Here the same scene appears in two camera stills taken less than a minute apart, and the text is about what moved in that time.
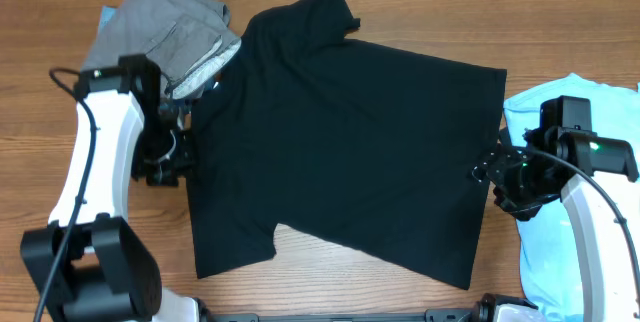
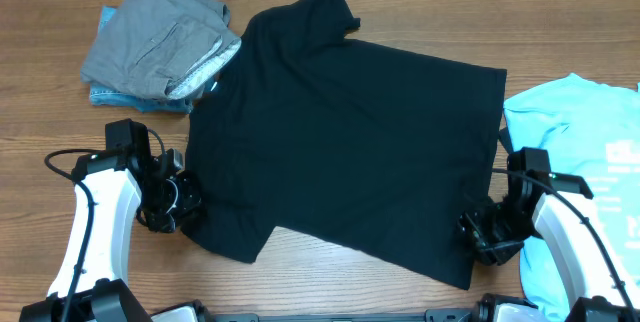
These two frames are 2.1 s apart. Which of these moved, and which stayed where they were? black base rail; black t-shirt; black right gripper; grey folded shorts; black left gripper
Moved: black left gripper; black right gripper
Stayed: grey folded shorts; black base rail; black t-shirt
